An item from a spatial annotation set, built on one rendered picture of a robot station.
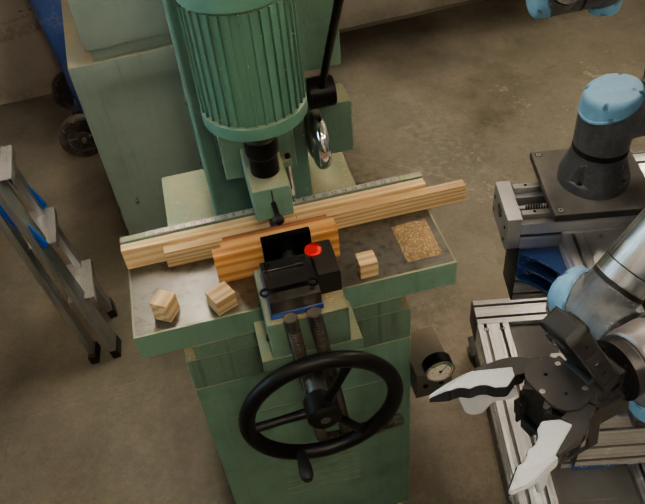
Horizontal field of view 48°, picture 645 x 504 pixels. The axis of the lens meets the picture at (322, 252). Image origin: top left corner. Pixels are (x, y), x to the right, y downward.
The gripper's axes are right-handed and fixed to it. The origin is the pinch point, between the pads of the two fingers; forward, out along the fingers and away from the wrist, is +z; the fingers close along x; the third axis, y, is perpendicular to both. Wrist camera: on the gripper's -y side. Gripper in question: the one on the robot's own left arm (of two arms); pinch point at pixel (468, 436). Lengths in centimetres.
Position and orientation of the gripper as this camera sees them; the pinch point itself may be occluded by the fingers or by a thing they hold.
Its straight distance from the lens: 74.6
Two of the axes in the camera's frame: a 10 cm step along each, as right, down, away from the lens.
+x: -4.5, -5.0, 7.4
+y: 1.4, 7.8, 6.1
